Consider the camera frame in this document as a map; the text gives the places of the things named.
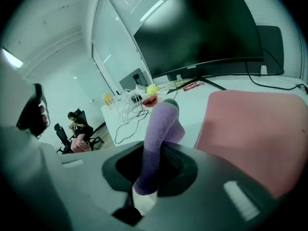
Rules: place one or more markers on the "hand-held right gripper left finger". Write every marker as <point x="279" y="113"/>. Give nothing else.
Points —
<point x="91" y="196"/>

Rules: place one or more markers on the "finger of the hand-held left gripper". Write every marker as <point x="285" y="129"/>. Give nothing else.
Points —
<point x="14" y="97"/>
<point x="21" y="177"/>

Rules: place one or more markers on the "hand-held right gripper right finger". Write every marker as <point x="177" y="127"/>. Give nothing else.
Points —
<point x="207" y="201"/>

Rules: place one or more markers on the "pink desk mat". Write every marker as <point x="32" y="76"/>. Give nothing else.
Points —
<point x="252" y="133"/>

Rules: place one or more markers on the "purple cloth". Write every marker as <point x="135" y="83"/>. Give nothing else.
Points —
<point x="158" y="129"/>

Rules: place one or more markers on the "red round object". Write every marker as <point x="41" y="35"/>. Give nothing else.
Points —
<point x="149" y="101"/>

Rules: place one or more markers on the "ceiling light panel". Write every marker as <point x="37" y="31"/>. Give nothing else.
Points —
<point x="12" y="58"/>

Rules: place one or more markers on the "black office chair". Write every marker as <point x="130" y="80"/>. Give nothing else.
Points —
<point x="90" y="131"/>
<point x="61" y="136"/>

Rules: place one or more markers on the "orange snack pack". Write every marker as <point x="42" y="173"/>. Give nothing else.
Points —
<point x="108" y="99"/>

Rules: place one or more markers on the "black charger block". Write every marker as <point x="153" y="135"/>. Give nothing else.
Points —
<point x="136" y="98"/>

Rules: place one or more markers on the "red label packet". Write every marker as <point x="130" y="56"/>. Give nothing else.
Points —
<point x="192" y="86"/>

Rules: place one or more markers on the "yellow packet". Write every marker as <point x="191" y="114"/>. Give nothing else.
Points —
<point x="178" y="83"/>

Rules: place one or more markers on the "yellow plush toy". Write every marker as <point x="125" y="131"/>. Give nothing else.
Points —
<point x="153" y="89"/>

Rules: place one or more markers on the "black flat panel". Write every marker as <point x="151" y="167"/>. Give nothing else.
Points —
<point x="272" y="47"/>

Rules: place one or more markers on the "black computer monitor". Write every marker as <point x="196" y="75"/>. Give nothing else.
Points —
<point x="197" y="32"/>

